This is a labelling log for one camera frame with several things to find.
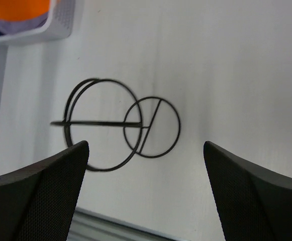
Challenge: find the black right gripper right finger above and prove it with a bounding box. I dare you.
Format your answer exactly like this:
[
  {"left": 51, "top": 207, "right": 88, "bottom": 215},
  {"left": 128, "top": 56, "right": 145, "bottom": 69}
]
[{"left": 203, "top": 141, "right": 292, "bottom": 240}]

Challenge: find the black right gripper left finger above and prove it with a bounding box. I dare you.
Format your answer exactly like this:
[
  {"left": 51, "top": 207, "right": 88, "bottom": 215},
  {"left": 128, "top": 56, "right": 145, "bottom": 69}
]
[{"left": 0, "top": 141, "right": 89, "bottom": 240}]

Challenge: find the lilac bucket hat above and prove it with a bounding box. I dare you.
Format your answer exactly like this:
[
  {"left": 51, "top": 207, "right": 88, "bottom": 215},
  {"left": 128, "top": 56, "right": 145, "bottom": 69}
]
[{"left": 0, "top": 12, "right": 48, "bottom": 36}]

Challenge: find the orange bucket hat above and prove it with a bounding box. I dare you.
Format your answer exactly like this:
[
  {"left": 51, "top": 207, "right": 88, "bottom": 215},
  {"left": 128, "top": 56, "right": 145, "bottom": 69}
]
[{"left": 0, "top": 0, "right": 50, "bottom": 21}]

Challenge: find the white perforated plastic basket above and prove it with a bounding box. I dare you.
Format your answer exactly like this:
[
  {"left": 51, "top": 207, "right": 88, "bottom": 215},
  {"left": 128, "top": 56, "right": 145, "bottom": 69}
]
[{"left": 0, "top": 1, "right": 77, "bottom": 46}]

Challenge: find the aluminium front rail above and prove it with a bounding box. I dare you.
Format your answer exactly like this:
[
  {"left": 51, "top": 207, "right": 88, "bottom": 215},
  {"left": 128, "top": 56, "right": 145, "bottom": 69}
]
[{"left": 66, "top": 207, "right": 227, "bottom": 241}]

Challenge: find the black wire hat stand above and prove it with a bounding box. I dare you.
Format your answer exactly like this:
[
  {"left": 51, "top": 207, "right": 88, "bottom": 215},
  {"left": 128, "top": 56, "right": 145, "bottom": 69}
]
[{"left": 50, "top": 78, "right": 181, "bottom": 172}]

